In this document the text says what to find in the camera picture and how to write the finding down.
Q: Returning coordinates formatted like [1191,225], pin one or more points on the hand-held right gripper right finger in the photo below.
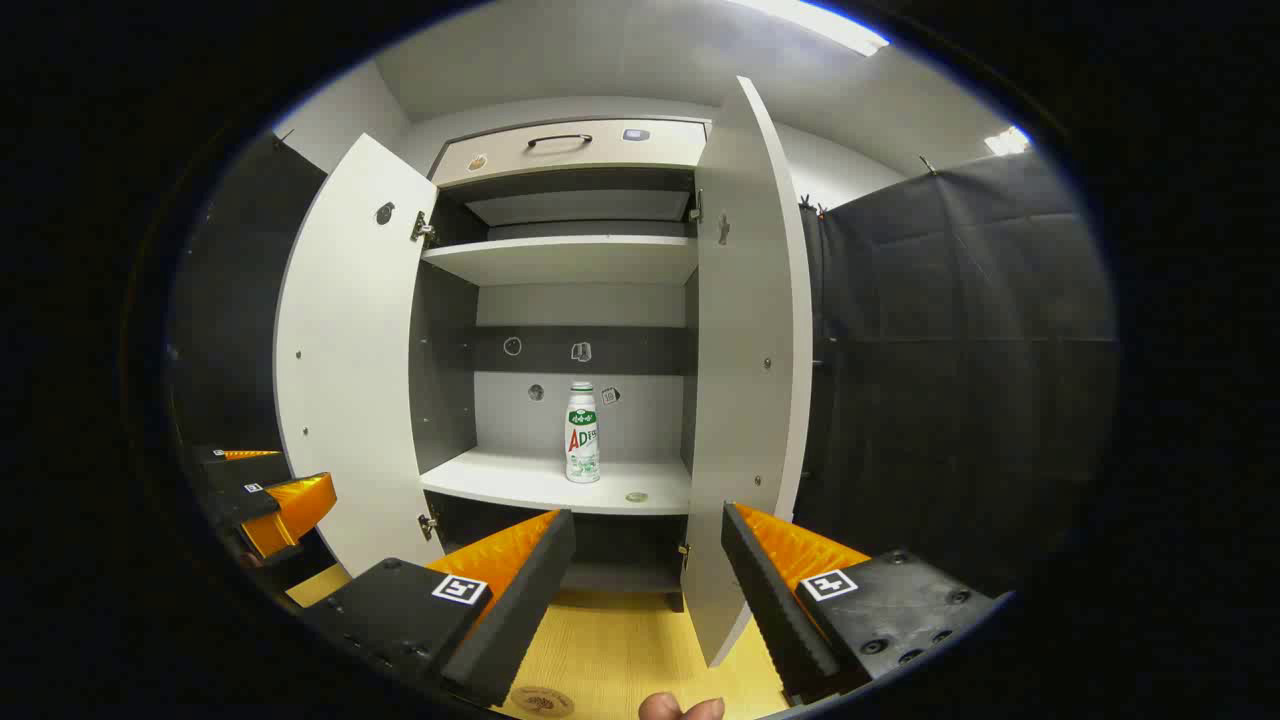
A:
[765,610]

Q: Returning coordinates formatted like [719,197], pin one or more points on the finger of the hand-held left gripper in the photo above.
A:
[240,470]
[250,503]

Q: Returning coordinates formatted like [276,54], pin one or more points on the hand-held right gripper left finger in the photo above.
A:
[520,610]

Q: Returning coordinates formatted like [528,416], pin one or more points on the white cabinet door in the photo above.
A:
[740,400]
[350,380]

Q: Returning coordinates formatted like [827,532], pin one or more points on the white bottle with green label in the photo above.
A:
[582,440]

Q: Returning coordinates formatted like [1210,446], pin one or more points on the white deep cabinet shelf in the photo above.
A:
[500,480]

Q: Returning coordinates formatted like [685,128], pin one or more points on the grey white cabinet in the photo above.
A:
[640,420]

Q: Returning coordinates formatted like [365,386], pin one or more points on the white short cabinet shelf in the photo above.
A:
[560,260]

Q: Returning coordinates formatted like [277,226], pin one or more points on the white cabinet drawer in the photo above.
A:
[600,160]

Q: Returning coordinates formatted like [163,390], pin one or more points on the small ceiling light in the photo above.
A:
[1008,141]

